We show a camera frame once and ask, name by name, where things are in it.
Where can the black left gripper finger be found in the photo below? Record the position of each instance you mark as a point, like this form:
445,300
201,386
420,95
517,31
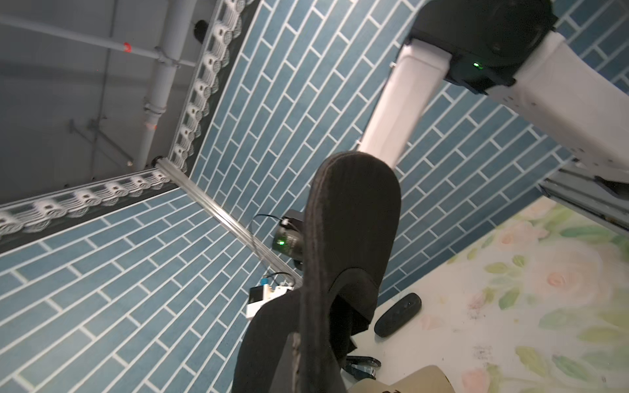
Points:
287,374

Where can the beige baseball cap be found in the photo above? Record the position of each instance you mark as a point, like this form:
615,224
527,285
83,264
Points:
429,379

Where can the black baseball cap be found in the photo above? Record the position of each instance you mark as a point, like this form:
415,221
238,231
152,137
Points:
350,224

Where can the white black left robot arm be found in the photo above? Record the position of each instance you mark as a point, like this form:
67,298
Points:
507,50

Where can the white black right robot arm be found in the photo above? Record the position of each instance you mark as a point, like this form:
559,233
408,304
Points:
288,238

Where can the black oval remote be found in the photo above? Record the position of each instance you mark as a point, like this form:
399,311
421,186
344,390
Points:
398,315

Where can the floral table mat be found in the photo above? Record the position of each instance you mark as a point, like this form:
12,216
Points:
540,304

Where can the aluminium mounting rail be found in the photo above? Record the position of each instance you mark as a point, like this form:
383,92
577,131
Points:
603,201

